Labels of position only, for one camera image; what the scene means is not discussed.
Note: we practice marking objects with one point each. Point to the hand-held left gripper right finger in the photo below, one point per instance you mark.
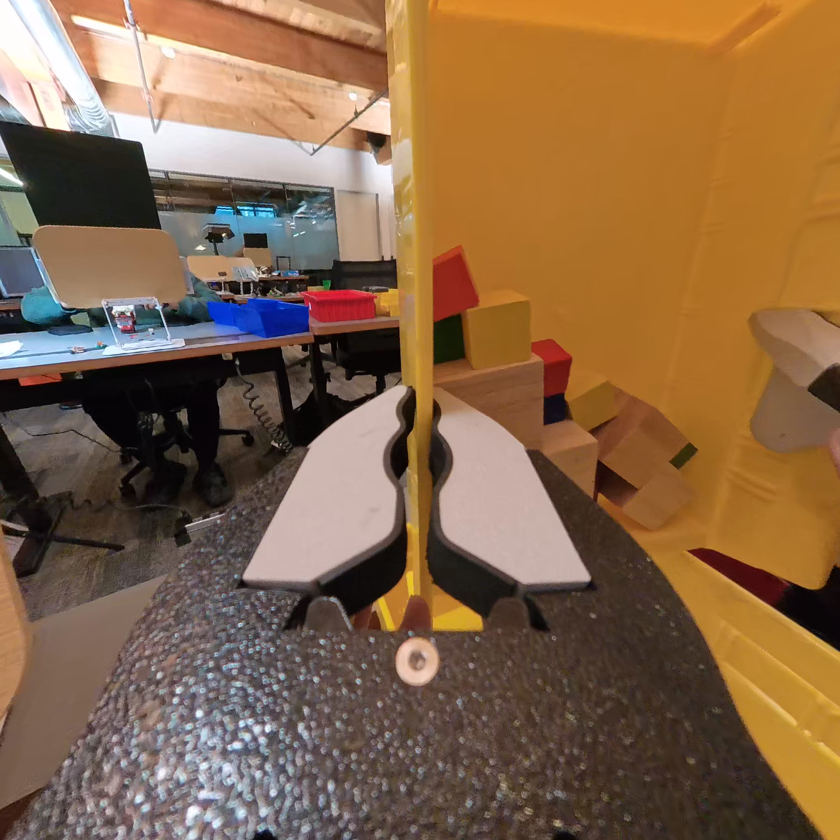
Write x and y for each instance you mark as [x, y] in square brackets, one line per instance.
[505, 512]

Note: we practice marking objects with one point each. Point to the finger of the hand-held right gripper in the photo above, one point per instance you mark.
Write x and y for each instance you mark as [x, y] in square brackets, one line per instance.
[794, 348]

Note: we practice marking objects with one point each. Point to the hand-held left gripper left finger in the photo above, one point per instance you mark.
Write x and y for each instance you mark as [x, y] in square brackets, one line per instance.
[328, 505]

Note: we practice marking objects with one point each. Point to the pile of coloured wooden cubes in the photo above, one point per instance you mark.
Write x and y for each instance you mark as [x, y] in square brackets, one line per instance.
[499, 328]

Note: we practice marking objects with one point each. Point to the yellow plastic box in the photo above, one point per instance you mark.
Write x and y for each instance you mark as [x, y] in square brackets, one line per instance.
[774, 669]
[590, 164]

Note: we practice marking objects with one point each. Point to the black plug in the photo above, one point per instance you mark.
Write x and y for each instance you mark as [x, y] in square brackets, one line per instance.
[187, 528]

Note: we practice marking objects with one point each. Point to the black office chair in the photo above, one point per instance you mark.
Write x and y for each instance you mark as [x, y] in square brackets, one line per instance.
[364, 275]
[157, 439]

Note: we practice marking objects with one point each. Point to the blue plastic bin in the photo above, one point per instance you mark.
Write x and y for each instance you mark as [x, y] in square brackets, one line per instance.
[275, 318]
[222, 313]

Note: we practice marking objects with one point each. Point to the red plastic bin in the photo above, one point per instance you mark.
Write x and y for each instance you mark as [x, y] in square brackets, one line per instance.
[338, 307]

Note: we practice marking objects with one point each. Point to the stack of yellow bins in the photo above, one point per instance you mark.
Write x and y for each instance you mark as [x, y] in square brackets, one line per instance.
[387, 303]

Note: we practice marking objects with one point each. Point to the clear acrylic stand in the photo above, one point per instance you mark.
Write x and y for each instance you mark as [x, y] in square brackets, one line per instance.
[141, 341]

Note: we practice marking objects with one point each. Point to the wooden board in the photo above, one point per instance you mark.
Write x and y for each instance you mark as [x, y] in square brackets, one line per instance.
[220, 266]
[111, 262]

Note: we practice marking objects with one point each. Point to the black monitor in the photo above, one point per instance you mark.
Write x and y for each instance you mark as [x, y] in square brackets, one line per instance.
[79, 177]

